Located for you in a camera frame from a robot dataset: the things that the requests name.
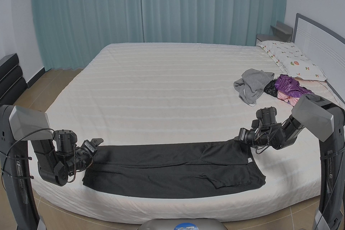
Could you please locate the black chest of drawers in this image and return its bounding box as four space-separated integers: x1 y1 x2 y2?
0 53 28 104

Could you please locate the white printed pillow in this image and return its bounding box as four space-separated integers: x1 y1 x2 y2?
256 40 328 81

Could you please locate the black glossy garment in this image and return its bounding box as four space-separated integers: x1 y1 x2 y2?
264 80 278 97

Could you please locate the purple garment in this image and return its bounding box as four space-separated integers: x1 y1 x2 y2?
275 74 314 98

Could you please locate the grey bedside table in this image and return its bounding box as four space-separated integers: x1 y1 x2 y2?
256 21 293 45

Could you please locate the bed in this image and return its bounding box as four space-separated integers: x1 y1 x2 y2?
28 13 345 225

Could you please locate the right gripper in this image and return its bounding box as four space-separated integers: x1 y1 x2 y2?
233 127 257 147

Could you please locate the grey garment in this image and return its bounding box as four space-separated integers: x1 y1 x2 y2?
233 68 275 108

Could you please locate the pink garment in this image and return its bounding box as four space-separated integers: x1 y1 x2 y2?
278 91 300 106

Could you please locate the black cable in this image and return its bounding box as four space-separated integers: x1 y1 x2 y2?
0 128 56 178

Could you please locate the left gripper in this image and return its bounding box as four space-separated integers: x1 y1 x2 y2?
73 137 105 168

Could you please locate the black T-shirt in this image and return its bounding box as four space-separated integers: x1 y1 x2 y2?
82 139 267 192

